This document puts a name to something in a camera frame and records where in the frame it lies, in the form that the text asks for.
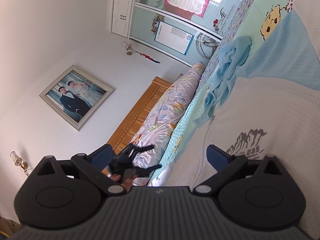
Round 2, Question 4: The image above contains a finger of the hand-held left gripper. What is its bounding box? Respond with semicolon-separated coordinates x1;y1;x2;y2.
136;164;162;178
130;144;155;155

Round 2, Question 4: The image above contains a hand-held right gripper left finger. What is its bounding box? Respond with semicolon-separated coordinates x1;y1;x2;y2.
26;144;127;196

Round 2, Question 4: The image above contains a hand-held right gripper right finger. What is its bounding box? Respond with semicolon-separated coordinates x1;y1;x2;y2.
193;144;293;195

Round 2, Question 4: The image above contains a light blue white jacket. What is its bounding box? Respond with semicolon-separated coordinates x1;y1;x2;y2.
195;11;320;240

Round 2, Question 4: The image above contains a person's left hand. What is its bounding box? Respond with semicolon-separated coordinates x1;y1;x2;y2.
110;174;138;192

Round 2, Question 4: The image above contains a wooden headboard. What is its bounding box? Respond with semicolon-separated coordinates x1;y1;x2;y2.
106;76;173;178

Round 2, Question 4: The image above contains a floral pillow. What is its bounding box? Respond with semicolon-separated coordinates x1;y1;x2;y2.
130;61;207;188

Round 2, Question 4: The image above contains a framed wedding photo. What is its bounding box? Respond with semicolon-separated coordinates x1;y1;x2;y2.
39;65;116;132

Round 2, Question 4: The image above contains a blue framed chart poster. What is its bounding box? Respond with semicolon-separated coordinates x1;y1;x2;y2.
154;21;195;55

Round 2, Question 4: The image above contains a white wardrobe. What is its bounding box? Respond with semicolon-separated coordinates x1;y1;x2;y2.
107;0;248;68

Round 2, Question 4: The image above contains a light blue crumpled garment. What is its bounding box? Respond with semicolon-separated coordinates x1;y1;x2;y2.
197;0;265;80

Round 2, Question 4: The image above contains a mint green quilted bedspread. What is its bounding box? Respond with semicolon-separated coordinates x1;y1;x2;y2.
147;0;320;188

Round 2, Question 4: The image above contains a wall lamp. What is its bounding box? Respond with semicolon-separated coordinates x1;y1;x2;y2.
9;151;32;177
122;41;137;56

